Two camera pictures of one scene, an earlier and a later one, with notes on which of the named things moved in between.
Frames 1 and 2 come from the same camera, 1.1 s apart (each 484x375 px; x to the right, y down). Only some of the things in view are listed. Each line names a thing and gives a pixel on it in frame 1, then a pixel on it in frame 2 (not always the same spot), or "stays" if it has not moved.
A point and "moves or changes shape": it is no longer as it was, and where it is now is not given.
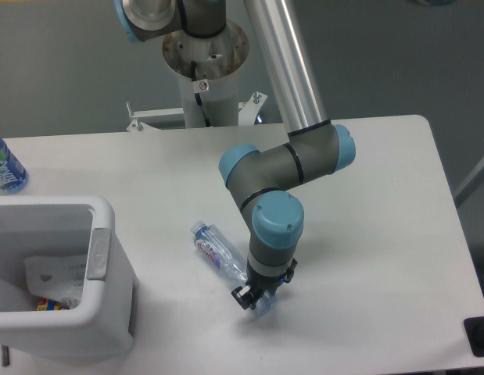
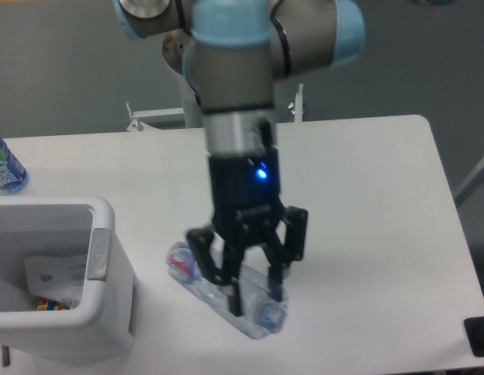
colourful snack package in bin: x=50 y=305 stays
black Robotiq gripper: x=247 y=297 to x=246 y=205
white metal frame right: x=477 y=176 stays
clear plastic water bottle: x=216 y=248 moves or changes shape
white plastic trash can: x=103 y=325 stays
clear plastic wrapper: x=59 y=279 stays
